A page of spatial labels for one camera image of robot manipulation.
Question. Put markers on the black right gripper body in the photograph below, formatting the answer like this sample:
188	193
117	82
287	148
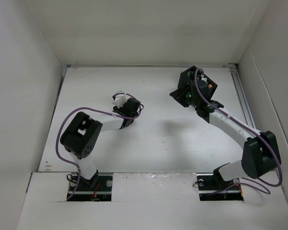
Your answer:
185	97

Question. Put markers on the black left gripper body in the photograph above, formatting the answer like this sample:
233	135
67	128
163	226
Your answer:
116	108

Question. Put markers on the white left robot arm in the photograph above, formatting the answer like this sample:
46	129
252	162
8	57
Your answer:
80	136

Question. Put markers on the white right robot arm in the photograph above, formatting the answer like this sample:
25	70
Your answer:
260	162

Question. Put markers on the black slotted organizer box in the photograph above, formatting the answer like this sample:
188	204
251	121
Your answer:
188	76

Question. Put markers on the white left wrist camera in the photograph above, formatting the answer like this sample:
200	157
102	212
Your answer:
119	99

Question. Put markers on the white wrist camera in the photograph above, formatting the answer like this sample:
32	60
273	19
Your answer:
119	99
203	78

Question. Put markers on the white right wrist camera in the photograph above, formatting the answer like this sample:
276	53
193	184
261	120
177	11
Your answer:
203	78

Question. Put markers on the aluminium rail back edge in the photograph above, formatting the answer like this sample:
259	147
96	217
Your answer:
146	66

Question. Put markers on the aluminium rail right side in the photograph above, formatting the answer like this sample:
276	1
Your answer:
242	96

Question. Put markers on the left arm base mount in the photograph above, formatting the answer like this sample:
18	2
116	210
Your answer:
100	191

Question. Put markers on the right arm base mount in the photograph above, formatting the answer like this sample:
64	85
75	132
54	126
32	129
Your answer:
211	190

